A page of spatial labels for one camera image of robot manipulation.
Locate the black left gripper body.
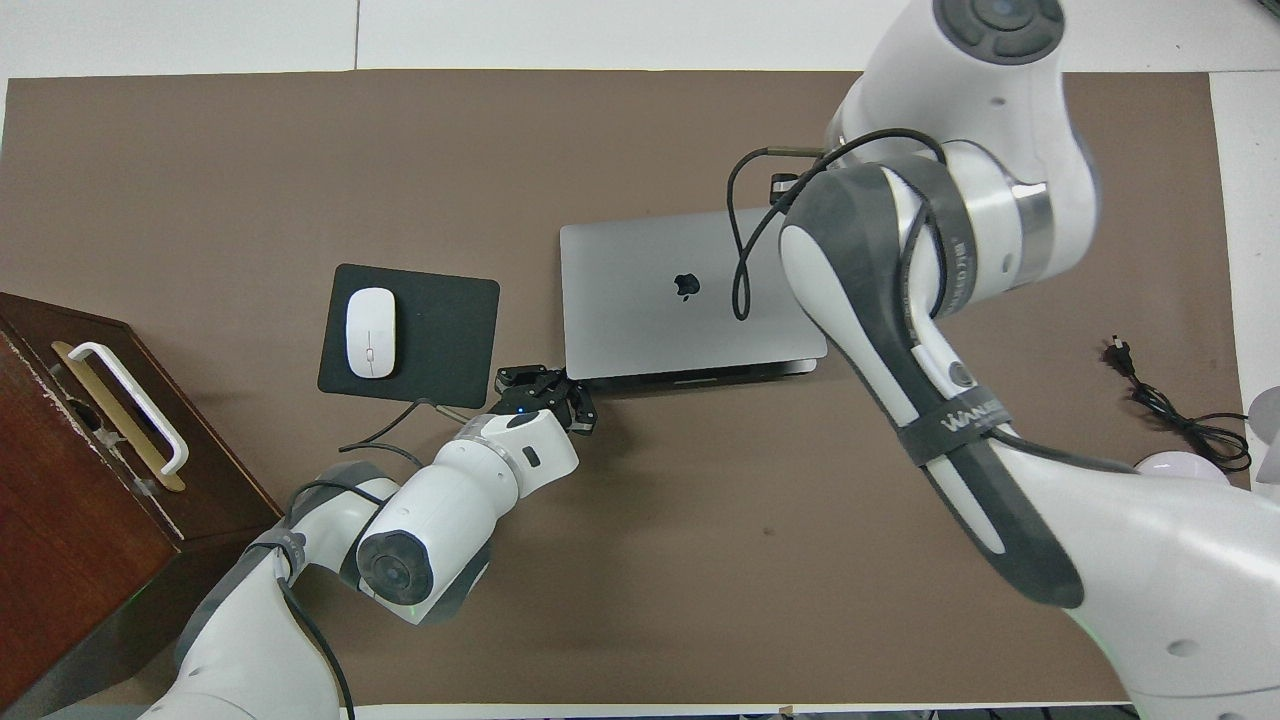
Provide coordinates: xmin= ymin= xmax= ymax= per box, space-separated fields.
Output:
xmin=495 ymin=380 xmax=576 ymax=426

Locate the tan handle backplate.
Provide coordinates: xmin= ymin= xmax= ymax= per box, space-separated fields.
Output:
xmin=51 ymin=340 xmax=187 ymax=493

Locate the silver laptop computer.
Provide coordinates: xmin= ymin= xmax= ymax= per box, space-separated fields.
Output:
xmin=559 ymin=205 xmax=829 ymax=394

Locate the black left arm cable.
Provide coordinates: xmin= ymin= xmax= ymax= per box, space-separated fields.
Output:
xmin=275 ymin=400 xmax=471 ymax=720

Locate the large brown table mat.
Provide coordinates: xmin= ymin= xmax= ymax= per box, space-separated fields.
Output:
xmin=0 ymin=68 xmax=1273 ymax=709

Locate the dark brown wooden box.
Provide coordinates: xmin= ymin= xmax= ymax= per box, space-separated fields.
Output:
xmin=0 ymin=292 xmax=295 ymax=719

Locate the black mouse pad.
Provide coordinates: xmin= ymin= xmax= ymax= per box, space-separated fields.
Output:
xmin=317 ymin=263 xmax=501 ymax=410

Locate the black lamp power cable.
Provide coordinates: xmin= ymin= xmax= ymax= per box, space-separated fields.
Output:
xmin=1107 ymin=337 xmax=1253 ymax=473

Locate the white computer mouse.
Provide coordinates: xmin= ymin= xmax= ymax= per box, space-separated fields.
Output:
xmin=345 ymin=287 xmax=398 ymax=380

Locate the white box handle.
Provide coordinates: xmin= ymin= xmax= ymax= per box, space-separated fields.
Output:
xmin=68 ymin=341 xmax=190 ymax=477

